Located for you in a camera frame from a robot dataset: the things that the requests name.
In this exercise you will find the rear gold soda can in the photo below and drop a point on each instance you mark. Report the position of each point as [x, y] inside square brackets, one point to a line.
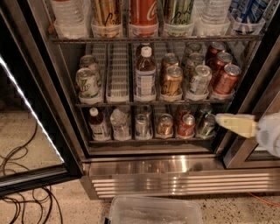
[169, 59]

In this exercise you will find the gold can bottom shelf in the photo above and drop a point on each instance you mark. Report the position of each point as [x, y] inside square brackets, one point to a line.
[165, 124]

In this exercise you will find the gold soda can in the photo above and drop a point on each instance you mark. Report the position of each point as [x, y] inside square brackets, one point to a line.
[171, 81]
[169, 59]

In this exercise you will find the empty white shelf tray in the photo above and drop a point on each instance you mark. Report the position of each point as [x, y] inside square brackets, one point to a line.
[118, 80]

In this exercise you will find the clear water bottle top left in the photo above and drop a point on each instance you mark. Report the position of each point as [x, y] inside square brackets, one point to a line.
[71, 18]

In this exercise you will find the red coca-cola bottle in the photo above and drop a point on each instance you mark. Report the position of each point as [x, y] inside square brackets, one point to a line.
[143, 17]

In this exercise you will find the brown tea bottle bottom shelf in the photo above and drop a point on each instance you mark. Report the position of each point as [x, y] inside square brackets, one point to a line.
[98, 125]

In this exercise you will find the gold bottle top shelf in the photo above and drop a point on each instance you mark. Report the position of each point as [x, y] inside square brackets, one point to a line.
[107, 18]

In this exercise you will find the brown tea bottle middle shelf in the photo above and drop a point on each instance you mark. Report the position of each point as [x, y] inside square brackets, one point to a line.
[145, 73]

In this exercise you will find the red can bottom shelf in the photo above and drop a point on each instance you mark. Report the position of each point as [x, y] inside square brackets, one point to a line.
[186, 126]

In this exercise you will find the green bottle top shelf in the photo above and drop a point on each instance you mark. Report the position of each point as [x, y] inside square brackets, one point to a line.
[177, 12]

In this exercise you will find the blue bottle top shelf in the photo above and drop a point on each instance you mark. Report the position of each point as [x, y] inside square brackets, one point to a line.
[246, 15]

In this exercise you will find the open glass fridge door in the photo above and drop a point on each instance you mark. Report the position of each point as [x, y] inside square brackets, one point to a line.
[36, 145]

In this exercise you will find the silver can bottom shelf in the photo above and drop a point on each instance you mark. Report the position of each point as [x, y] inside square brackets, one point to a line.
[141, 125]

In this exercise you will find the green can bottom shelf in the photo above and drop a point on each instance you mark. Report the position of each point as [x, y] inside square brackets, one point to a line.
[207, 125]

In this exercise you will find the clear water bottle bottom shelf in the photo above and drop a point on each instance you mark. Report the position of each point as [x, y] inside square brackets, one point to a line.
[121, 129]

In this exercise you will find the stainless fridge base grille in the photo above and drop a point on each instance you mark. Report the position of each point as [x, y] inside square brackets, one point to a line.
[105, 178]

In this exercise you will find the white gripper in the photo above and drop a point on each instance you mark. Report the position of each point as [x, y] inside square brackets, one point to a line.
[269, 133]

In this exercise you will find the rear 7up can left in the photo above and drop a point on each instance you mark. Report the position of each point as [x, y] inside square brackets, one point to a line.
[91, 62]

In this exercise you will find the rear silver green can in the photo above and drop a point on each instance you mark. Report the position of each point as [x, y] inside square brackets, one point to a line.
[192, 48]

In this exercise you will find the front 7up can left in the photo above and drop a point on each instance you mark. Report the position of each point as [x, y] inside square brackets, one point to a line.
[87, 83]

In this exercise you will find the clear plastic bin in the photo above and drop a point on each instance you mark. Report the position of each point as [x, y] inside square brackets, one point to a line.
[148, 210]

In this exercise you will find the red soda can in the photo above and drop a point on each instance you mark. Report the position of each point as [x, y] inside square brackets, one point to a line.
[213, 49]
[227, 80]
[219, 61]

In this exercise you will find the front gold soda can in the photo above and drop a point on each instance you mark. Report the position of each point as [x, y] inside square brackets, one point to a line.
[171, 81]

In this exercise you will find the front red soda can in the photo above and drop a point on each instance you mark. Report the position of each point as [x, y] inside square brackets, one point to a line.
[227, 80]

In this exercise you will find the silver green soda can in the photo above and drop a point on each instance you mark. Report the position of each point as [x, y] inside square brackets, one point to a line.
[200, 79]

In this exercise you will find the brown tea bottle shelf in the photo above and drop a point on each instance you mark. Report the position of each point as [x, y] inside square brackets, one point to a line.
[145, 73]
[98, 125]

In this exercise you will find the clear water bottle top right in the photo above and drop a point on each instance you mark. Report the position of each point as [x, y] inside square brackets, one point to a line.
[214, 12]

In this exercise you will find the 7up can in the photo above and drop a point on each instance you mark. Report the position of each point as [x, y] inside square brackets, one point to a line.
[91, 62]
[87, 83]

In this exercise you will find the rear red soda can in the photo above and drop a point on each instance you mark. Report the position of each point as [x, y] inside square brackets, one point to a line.
[213, 49]

